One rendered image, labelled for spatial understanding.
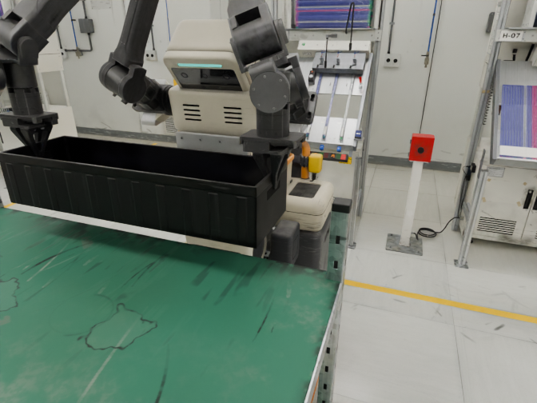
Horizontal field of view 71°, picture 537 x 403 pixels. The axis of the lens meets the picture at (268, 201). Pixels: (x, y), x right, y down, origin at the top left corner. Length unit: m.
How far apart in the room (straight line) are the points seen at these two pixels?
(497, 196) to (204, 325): 2.47
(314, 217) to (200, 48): 0.69
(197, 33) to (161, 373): 0.78
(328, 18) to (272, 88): 2.28
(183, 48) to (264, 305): 0.66
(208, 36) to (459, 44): 3.49
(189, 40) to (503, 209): 2.36
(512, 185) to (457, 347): 1.20
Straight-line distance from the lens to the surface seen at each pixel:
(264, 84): 0.55
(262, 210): 0.64
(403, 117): 4.34
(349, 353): 1.91
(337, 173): 2.81
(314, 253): 1.42
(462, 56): 4.30
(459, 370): 2.00
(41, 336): 0.67
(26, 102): 0.96
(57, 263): 0.84
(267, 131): 0.63
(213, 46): 0.98
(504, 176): 2.82
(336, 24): 2.81
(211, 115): 1.06
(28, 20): 0.92
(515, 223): 2.96
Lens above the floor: 1.35
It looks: 24 degrees down
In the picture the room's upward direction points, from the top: straight up
